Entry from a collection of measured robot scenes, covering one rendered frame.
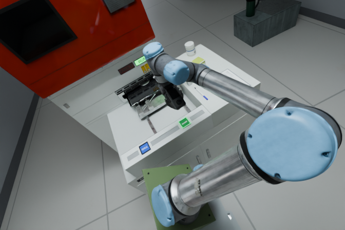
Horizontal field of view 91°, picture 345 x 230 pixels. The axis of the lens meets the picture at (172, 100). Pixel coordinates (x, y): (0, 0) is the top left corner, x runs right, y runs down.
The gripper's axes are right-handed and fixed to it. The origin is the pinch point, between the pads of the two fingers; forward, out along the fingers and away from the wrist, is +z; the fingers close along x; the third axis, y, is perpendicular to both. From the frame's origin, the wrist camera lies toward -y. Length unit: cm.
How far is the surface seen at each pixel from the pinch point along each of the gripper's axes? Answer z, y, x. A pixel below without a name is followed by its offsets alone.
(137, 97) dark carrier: 21, 48, 17
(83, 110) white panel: 14, 59, 56
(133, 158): 14.7, -0.9, 33.9
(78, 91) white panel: -2, 59, 49
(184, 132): 14.8, -3.9, 3.2
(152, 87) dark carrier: 21, 49, 3
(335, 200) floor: 111, -67, -70
